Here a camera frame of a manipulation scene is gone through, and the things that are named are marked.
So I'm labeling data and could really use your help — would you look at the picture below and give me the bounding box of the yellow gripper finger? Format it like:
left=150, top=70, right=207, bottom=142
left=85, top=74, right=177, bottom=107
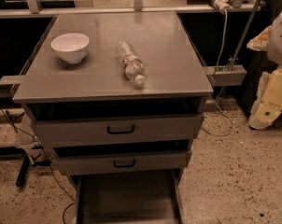
left=248, top=66, right=282, bottom=130

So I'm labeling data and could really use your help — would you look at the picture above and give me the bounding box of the clear plastic water bottle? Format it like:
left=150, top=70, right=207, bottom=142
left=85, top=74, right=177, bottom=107
left=116, top=41, right=145, bottom=87

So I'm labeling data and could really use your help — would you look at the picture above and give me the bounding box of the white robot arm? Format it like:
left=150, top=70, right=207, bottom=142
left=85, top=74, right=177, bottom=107
left=247, top=11, right=282, bottom=130

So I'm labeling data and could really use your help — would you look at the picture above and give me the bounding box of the grey top drawer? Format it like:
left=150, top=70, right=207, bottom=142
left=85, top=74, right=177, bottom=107
left=34, top=114, right=204, bottom=147

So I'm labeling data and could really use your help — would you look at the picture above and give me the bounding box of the grey drawer cabinet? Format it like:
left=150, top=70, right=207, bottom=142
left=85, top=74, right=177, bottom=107
left=11, top=11, right=215, bottom=224

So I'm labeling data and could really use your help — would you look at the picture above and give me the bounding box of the grey open bottom drawer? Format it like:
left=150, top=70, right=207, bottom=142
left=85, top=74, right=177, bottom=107
left=72, top=170, right=185, bottom=224

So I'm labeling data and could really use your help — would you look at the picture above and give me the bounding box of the grey middle drawer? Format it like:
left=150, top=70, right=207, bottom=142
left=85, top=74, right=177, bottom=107
left=54, top=150, right=191, bottom=175

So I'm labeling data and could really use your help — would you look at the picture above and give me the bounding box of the metal diagonal rod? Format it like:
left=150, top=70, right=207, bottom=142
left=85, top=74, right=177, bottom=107
left=216, top=0, right=261, bottom=105

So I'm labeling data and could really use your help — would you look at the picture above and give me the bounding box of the white ceramic bowl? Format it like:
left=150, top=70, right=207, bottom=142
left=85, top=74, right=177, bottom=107
left=51, top=33, right=90, bottom=63

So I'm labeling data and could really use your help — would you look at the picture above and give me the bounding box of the black clamp stand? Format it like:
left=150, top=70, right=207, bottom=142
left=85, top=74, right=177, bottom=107
left=16, top=146, right=50, bottom=188

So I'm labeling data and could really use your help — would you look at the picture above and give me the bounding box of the grey right side bracket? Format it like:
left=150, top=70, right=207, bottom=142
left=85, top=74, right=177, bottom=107
left=204, top=65, right=247, bottom=87

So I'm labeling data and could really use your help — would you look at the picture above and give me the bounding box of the grey bracket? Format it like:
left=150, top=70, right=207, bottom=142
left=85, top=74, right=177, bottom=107
left=0, top=75, right=24, bottom=89
left=204, top=65, right=247, bottom=87

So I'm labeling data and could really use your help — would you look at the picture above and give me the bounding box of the white power cable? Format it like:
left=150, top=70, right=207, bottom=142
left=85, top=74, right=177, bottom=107
left=200, top=8, right=234, bottom=138

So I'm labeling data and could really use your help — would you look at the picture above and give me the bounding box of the grey back rail shelf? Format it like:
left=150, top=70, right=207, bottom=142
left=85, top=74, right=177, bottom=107
left=0, top=3, right=268, bottom=20

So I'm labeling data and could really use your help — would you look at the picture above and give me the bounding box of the black floor cable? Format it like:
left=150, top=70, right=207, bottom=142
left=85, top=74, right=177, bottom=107
left=0, top=91, right=77, bottom=224

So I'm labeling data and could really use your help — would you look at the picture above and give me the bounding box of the grey left side bracket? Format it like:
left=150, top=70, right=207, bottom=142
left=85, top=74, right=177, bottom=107
left=0, top=75, right=24, bottom=89

